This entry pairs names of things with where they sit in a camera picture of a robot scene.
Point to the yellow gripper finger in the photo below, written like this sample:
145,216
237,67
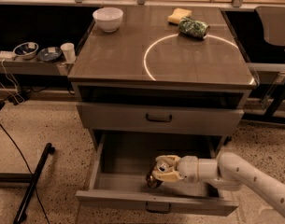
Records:
170,176
167,161

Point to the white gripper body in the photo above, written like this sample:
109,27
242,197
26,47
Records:
188,169

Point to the orange soda can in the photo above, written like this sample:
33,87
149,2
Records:
157,169

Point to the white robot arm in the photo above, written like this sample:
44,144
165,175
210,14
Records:
229,172

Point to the open grey lower drawer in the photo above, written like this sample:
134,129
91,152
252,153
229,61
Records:
122,162

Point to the grey drawer cabinet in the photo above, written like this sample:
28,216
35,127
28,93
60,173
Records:
148,61

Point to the closed grey upper drawer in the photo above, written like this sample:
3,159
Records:
159,119

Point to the green crumpled can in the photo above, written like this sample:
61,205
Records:
193,28

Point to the yellow sponge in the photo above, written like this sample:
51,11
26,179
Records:
178,14

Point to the white paper cup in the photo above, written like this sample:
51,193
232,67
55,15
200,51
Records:
69,52

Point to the white bowl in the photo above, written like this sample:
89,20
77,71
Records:
108,19

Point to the grey side shelf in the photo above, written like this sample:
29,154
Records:
35,67

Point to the black stand leg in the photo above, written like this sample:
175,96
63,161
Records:
29,179

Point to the blue patterned bowl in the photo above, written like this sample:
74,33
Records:
26,51

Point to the white power strip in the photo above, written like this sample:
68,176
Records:
6,55

